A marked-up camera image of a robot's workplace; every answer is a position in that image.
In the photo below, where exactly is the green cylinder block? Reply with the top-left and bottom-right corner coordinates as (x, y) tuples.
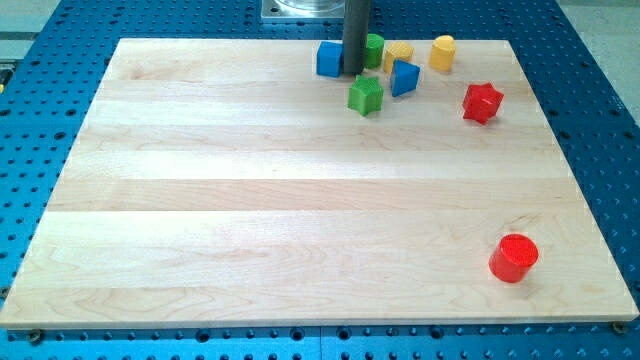
(364, 33), (385, 69)

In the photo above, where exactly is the red cylinder block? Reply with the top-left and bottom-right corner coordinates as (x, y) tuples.
(489, 233), (539, 283)

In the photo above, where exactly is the light wooden board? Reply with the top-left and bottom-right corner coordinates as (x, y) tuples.
(1, 38), (638, 329)

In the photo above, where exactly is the board screw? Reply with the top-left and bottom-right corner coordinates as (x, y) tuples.
(26, 329), (44, 346)
(610, 322), (628, 335)

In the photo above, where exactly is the blue perforated metal table plate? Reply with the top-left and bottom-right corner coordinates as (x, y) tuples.
(1, 0), (639, 359)

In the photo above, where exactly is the blue triangle block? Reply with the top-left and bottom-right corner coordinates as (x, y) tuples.
(390, 60), (420, 97)

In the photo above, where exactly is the yellow hexagon block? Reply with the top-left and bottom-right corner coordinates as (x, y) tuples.
(383, 41), (414, 74)

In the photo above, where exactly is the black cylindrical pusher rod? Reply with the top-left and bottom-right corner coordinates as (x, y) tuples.
(342, 0), (371, 75)

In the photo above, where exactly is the red star block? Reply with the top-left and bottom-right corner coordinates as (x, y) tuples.
(462, 83), (504, 125)

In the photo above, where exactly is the left front board screw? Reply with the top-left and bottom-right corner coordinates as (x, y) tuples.
(26, 329), (44, 346)

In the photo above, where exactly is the blue cube block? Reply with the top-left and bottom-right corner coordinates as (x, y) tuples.
(316, 41), (343, 78)

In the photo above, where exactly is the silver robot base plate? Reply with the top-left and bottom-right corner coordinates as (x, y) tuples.
(261, 0), (345, 20)

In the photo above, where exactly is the green star block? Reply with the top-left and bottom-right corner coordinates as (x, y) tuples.
(347, 75), (384, 116)

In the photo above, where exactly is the right front board screw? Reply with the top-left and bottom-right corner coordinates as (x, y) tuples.
(610, 322), (628, 335)

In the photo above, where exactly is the yellow heart block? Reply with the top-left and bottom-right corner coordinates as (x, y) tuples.
(429, 35), (456, 72)

